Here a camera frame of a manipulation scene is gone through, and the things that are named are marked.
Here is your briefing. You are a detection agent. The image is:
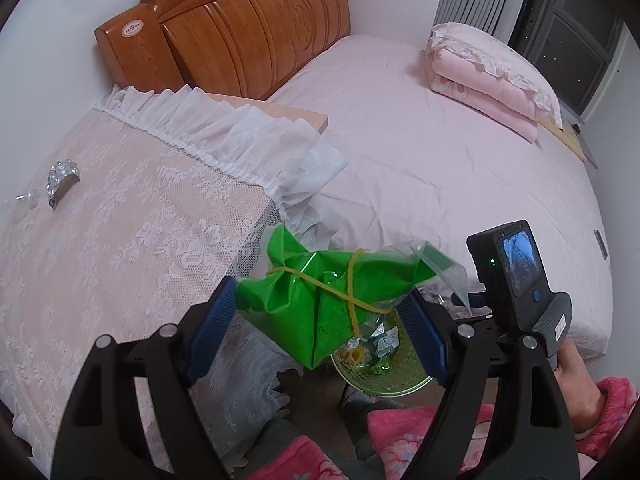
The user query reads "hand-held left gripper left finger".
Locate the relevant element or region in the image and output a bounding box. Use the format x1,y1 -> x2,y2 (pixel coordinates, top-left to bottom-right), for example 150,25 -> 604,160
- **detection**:
50,276 -> 239,480

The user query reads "person's right hand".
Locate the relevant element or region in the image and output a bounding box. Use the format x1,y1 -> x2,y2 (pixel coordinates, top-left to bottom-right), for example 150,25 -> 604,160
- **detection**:
552,342 -> 608,432

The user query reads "green packet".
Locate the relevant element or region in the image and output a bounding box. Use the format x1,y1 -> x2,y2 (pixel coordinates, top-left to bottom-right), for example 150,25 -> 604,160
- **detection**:
237,223 -> 454,372

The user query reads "wooden headboard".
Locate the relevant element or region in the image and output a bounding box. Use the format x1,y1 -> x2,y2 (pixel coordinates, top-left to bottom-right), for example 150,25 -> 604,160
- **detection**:
94,0 -> 352,102

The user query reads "bed with pink sheet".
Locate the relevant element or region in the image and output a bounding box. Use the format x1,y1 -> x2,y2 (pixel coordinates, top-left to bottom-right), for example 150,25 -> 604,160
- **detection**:
269,34 -> 615,362

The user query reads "folded pink blanket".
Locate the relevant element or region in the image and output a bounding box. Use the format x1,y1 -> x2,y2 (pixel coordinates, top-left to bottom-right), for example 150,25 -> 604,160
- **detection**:
424,22 -> 564,144

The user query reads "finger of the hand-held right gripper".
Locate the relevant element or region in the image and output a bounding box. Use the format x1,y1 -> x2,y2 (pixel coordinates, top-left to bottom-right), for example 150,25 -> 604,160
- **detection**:
447,287 -> 497,322

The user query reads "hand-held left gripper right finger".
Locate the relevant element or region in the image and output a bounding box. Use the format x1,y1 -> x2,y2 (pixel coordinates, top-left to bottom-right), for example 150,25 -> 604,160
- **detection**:
397,291 -> 581,480

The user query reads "green mesh basket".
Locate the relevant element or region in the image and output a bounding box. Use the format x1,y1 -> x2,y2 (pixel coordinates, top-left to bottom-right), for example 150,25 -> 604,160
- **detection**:
330,305 -> 434,399

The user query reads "dark window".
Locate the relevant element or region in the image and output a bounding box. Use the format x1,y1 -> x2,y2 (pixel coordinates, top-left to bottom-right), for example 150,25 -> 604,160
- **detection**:
509,0 -> 628,117

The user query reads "wooden board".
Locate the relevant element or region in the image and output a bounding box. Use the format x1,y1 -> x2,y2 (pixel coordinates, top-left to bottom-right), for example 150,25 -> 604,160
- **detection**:
536,116 -> 602,170

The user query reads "silver blister pack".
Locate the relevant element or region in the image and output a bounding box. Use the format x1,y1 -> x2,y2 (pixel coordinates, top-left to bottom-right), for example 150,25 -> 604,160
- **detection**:
46,159 -> 82,209

